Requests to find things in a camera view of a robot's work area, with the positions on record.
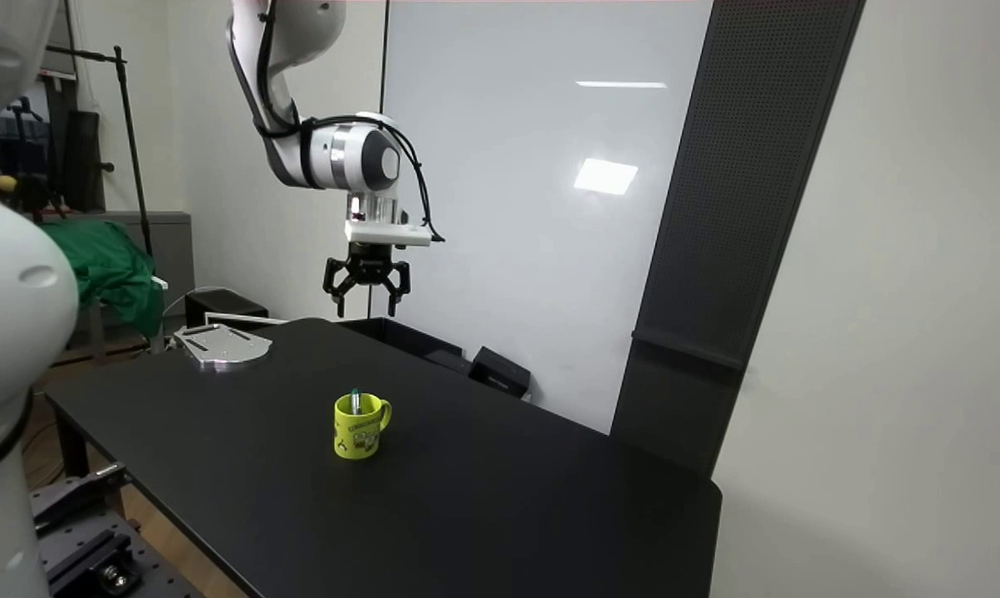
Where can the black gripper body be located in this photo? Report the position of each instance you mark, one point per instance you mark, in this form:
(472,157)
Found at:
(366,266)

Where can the black perforated breadboard table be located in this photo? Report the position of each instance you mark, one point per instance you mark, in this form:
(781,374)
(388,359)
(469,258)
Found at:
(89,541)

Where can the black square box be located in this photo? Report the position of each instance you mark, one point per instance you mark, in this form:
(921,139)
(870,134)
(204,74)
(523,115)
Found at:
(224,302)

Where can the large whiteboard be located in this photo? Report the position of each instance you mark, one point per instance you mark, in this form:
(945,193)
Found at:
(521,221)

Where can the small black box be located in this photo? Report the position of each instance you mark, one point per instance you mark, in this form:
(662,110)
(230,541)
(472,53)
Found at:
(501,374)

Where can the green cloth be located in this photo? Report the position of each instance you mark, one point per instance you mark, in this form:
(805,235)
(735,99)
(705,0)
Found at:
(104,270)

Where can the yellow-green mug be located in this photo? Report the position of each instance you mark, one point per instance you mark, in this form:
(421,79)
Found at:
(356,437)

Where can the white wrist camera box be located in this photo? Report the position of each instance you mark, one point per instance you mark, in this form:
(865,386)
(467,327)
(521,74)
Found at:
(388,235)

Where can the black tripod stand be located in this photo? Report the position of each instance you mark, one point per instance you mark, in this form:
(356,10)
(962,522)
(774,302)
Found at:
(133,143)

